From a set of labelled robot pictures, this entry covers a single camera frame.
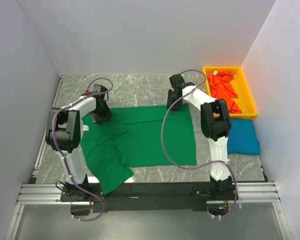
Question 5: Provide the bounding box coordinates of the green t-shirt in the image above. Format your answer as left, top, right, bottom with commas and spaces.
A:
80, 103, 197, 194

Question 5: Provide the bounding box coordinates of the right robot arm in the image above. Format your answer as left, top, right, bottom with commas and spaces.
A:
166, 73, 235, 199

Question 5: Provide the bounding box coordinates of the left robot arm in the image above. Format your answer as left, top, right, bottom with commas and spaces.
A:
45, 84, 112, 201

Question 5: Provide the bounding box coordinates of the orange t-shirt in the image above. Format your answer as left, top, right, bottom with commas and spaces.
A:
207, 71, 242, 114

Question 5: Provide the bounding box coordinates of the yellow plastic bin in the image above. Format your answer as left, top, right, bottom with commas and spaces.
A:
203, 66, 257, 119

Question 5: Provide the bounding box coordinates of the blue folded t-shirt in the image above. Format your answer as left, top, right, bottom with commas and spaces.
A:
227, 118, 260, 155

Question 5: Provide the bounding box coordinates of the black base beam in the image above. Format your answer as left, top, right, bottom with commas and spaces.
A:
60, 182, 238, 216

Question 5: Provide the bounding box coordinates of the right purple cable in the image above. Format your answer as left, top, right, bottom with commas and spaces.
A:
160, 69, 238, 221

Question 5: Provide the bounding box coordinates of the purple cable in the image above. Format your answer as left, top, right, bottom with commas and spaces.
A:
160, 69, 238, 221
53, 77, 114, 222

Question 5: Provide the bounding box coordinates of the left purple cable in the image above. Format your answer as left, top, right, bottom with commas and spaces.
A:
53, 77, 114, 222

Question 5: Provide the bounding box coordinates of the aluminium frame rail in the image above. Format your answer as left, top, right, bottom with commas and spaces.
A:
16, 182, 281, 205

